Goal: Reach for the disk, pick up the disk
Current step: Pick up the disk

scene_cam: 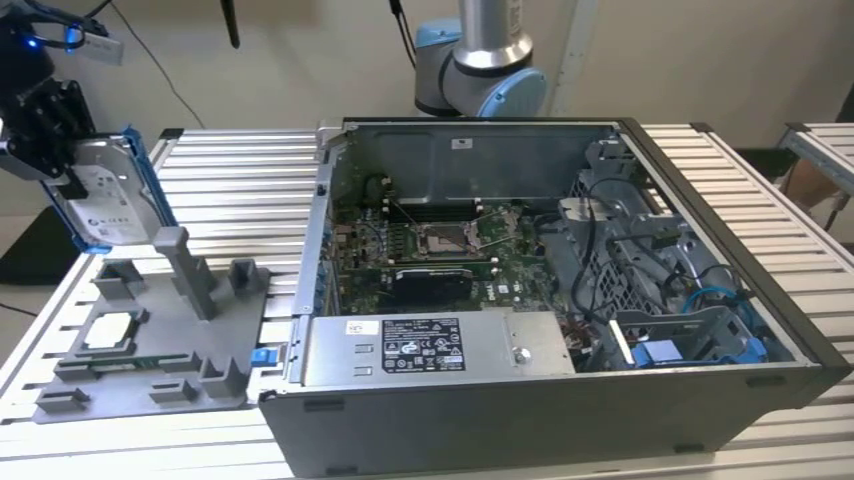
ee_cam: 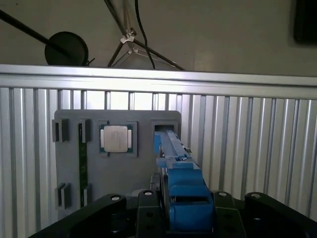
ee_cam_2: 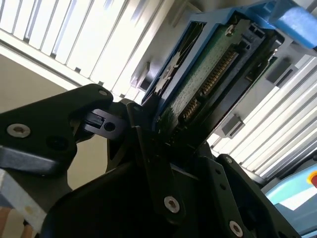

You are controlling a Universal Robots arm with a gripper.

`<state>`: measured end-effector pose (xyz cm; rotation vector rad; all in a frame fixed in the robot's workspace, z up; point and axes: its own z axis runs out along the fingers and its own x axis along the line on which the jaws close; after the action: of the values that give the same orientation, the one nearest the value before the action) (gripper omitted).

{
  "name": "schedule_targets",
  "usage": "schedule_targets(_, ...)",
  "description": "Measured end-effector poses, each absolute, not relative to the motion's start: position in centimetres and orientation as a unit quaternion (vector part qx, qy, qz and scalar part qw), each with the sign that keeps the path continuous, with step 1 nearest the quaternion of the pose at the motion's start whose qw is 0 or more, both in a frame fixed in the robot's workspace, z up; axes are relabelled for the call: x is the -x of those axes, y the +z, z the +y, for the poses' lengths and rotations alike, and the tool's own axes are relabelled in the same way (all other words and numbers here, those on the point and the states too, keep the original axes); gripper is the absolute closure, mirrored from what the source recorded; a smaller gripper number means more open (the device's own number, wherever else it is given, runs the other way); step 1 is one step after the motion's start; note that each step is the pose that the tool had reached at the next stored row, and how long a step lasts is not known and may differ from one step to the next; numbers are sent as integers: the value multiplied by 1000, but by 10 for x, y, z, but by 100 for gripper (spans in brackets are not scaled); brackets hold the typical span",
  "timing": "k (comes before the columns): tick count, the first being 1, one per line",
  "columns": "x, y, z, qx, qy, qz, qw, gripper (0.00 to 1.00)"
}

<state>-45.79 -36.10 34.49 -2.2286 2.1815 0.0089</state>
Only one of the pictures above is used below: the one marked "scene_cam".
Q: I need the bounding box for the green motherboard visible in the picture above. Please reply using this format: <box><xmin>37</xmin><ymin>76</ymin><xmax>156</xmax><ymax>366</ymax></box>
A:
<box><xmin>329</xmin><ymin>198</ymin><xmax>575</xmax><ymax>321</ymax></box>

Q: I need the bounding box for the thin wire locking lever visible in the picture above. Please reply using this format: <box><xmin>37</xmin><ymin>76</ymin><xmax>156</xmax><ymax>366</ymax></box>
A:
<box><xmin>392</xmin><ymin>199</ymin><xmax>432</xmax><ymax>231</ymax></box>

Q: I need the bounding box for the green RAM stick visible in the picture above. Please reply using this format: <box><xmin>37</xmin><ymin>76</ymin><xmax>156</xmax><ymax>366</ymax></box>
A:
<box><xmin>85</xmin><ymin>353</ymin><xmax>198</xmax><ymax>372</ymax></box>

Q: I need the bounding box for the black open PC case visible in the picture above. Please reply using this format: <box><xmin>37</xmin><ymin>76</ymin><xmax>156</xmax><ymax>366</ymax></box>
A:
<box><xmin>256</xmin><ymin>115</ymin><xmax>854</xmax><ymax>476</ymax></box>

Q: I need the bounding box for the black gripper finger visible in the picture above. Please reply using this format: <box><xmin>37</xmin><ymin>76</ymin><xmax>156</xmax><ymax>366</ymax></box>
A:
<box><xmin>54</xmin><ymin>78</ymin><xmax>96</xmax><ymax>202</ymax></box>

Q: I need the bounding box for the grey drive cage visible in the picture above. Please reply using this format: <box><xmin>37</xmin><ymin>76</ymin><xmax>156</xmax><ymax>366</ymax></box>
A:
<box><xmin>537</xmin><ymin>139</ymin><xmax>695</xmax><ymax>321</ymax></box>

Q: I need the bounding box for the black graphics card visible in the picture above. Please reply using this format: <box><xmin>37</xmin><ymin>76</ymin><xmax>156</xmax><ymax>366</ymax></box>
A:
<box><xmin>388</xmin><ymin>266</ymin><xmax>473</xmax><ymax>307</ymax></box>

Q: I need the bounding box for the metal slat side table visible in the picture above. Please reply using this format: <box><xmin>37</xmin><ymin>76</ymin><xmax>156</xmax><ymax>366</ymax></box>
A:
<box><xmin>776</xmin><ymin>121</ymin><xmax>854</xmax><ymax>184</ymax></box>

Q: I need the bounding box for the blue wire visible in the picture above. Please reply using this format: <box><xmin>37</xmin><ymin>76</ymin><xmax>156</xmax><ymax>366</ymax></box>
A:
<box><xmin>684</xmin><ymin>284</ymin><xmax>735</xmax><ymax>315</ymax></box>
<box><xmin>729</xmin><ymin>282</ymin><xmax>760</xmax><ymax>327</ymax></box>

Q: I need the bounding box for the silver power supply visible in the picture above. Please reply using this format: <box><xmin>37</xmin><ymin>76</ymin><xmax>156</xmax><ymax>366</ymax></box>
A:
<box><xmin>300</xmin><ymin>309</ymin><xmax>576</xmax><ymax>390</ymax></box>

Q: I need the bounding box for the black cable in case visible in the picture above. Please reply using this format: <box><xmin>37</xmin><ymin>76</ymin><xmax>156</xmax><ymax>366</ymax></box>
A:
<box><xmin>569</xmin><ymin>179</ymin><xmax>621</xmax><ymax>321</ymax></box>

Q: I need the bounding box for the hard disk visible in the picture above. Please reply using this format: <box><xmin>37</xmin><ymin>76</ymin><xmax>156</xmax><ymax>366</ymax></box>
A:
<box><xmin>38</xmin><ymin>124</ymin><xmax>180</xmax><ymax>256</ymax></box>

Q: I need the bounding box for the silver CPU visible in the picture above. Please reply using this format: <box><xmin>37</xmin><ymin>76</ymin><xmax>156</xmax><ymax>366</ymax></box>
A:
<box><xmin>78</xmin><ymin>314</ymin><xmax>145</xmax><ymax>351</ymax></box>

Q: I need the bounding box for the grey parts rack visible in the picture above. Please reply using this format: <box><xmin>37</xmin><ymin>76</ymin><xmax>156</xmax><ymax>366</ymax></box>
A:
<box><xmin>29</xmin><ymin>225</ymin><xmax>273</xmax><ymax>426</ymax></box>

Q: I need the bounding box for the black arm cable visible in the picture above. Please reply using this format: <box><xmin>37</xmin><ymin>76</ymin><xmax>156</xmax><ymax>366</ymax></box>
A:
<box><xmin>388</xmin><ymin>0</ymin><xmax>419</xmax><ymax>56</ymax></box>

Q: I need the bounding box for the blue disk bay clip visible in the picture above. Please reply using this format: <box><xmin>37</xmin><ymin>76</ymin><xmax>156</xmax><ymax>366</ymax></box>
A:
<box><xmin>629</xmin><ymin>341</ymin><xmax>683</xmax><ymax>364</ymax></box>

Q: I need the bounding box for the metal socket cover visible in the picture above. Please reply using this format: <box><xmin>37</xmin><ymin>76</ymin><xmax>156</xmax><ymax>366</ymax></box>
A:
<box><xmin>463</xmin><ymin>203</ymin><xmax>519</xmax><ymax>254</ymax></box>

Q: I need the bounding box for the thick black camera cable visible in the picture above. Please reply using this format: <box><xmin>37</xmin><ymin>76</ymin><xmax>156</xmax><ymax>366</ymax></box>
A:
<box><xmin>62</xmin><ymin>0</ymin><xmax>114</xmax><ymax>51</ymax></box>

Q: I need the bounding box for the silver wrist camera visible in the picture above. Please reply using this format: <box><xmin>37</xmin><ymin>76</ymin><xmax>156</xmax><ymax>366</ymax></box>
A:
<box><xmin>69</xmin><ymin>22</ymin><xmax>126</xmax><ymax>67</ymax></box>

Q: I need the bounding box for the CPU socket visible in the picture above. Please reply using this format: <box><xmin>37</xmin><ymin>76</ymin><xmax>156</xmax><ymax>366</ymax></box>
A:
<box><xmin>416</xmin><ymin>222</ymin><xmax>479</xmax><ymax>254</ymax></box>

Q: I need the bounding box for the grey metal disk bay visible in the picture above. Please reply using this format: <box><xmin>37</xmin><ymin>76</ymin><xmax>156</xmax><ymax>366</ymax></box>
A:
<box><xmin>607</xmin><ymin>304</ymin><xmax>779</xmax><ymax>374</ymax></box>

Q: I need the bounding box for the black pole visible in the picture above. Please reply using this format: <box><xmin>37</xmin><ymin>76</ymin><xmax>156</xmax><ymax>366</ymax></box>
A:
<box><xmin>218</xmin><ymin>0</ymin><xmax>240</xmax><ymax>50</ymax></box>

